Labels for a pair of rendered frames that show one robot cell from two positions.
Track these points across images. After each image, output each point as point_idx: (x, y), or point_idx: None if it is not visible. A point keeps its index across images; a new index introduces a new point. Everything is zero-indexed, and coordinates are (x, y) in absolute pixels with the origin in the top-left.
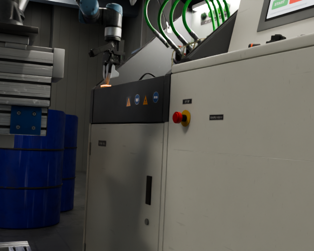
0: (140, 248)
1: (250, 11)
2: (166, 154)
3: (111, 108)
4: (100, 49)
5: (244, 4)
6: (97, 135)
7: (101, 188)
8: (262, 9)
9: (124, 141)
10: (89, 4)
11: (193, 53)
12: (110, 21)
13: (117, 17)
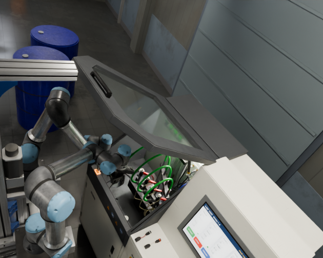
0: (106, 257)
1: (179, 212)
2: (121, 254)
3: (99, 192)
4: (95, 162)
5: (178, 202)
6: (91, 188)
7: (91, 209)
8: (183, 221)
9: (104, 216)
10: (90, 161)
11: (143, 224)
12: (103, 149)
13: (108, 147)
